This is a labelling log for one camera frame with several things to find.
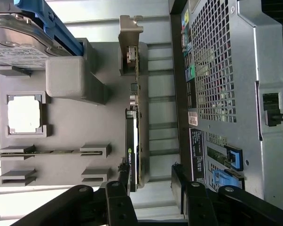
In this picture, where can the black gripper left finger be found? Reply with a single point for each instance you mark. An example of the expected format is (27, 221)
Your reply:
(122, 202)

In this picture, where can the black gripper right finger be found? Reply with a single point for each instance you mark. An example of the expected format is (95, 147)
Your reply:
(198, 202)

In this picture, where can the blue case latch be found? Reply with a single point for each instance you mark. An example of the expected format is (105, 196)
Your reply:
(238, 156)

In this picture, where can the green RAM stick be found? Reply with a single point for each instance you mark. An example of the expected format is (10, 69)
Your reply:
(61, 152)

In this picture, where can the grey plastic parts rack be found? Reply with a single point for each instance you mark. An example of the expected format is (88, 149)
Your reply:
(68, 122)

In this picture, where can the silver CPU chip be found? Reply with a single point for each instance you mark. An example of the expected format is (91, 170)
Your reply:
(24, 115)

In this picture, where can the open black PC case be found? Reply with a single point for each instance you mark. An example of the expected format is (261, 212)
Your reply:
(268, 58)

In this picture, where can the blue plastic disk caddy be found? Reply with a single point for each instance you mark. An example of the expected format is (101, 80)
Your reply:
(54, 30)

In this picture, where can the silver hard disk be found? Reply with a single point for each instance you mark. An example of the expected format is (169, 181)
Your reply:
(14, 47)

